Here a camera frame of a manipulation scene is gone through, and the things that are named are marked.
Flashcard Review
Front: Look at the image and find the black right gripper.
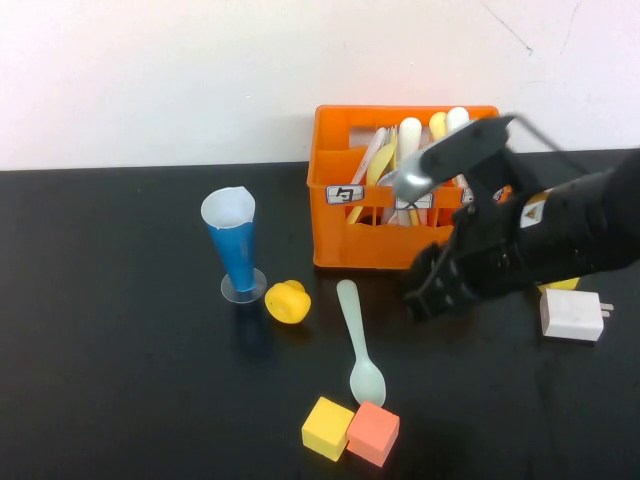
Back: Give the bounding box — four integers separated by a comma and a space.
403, 196, 552, 325

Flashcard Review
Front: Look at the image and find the mint green plastic spoon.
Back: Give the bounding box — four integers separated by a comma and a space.
335, 278, 387, 407

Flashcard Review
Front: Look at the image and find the orange plastic cutlery crate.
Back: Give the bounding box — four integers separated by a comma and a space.
307, 103, 511, 271

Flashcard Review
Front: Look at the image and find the small yellow foam cube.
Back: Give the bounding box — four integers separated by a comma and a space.
537, 276, 581, 292

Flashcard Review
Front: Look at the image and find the pale yellow plastic spoon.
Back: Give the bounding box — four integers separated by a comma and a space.
345, 142, 396, 225

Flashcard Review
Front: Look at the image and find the yellow round plastic toy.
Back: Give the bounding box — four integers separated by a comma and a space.
263, 279, 312, 325

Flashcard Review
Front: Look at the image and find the white slim plastic spoon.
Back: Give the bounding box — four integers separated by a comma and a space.
351, 126, 389, 185

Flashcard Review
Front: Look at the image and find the orange foam cube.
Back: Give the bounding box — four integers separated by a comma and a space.
345, 399, 401, 469

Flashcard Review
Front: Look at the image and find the pale yellow plastic knife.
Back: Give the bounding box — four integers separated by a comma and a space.
428, 111, 450, 144

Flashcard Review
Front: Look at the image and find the white plastic knife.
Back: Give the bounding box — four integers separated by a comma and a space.
446, 106, 471, 189

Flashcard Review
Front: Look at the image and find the large yellow foam cube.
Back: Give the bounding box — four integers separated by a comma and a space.
301, 396, 356, 463

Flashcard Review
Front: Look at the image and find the blue cone cup clear base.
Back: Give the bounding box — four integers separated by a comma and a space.
200, 185, 269, 305

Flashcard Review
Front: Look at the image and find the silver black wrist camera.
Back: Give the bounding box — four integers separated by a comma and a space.
392, 115, 517, 202

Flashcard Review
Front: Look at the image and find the white USB wall charger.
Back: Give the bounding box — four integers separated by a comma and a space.
539, 287, 615, 343

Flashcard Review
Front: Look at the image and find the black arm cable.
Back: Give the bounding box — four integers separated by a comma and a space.
507, 113, 569, 154

